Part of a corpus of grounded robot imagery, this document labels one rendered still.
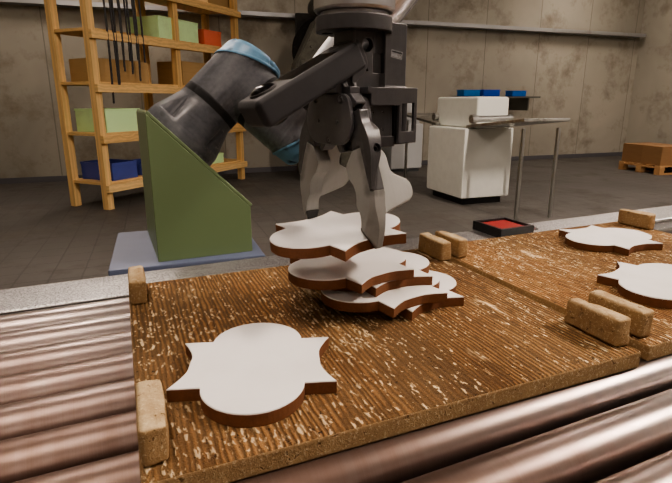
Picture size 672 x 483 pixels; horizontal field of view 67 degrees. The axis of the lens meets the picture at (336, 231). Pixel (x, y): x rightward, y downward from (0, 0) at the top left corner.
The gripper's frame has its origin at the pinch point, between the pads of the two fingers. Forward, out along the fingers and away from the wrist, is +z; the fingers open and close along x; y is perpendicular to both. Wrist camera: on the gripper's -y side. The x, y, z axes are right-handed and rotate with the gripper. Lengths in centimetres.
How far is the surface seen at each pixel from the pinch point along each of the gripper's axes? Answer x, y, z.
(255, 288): 10.6, -3.9, 8.5
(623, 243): -6.8, 46.5, 7.5
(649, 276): -15.5, 34.3, 7.5
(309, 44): 590, 379, -90
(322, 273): 0.1, -1.6, 4.2
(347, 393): -13.0, -8.3, 8.6
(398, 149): 580, 543, 64
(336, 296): -1.3, -0.9, 6.4
